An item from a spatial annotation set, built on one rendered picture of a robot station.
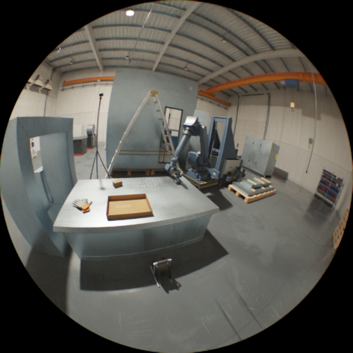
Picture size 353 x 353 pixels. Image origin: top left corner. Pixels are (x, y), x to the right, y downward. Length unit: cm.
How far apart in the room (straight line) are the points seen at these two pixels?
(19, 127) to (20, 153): 20
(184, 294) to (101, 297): 85
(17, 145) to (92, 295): 148
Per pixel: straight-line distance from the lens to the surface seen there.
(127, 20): 904
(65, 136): 201
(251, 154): 799
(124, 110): 352
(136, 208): 119
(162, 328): 140
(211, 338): 151
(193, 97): 408
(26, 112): 1154
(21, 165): 127
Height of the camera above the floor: 139
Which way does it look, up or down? 21 degrees down
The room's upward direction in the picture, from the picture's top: 9 degrees clockwise
